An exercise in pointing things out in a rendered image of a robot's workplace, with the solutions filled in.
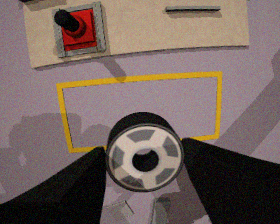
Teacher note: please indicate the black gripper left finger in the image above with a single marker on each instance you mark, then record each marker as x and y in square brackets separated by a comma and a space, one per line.
[72, 196]

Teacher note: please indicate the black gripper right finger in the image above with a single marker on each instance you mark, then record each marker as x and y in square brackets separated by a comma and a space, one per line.
[234, 188]

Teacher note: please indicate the yellow rectangular outline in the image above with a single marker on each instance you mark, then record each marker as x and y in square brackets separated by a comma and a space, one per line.
[118, 79]

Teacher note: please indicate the beige flat slab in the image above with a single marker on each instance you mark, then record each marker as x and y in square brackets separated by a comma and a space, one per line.
[135, 25]

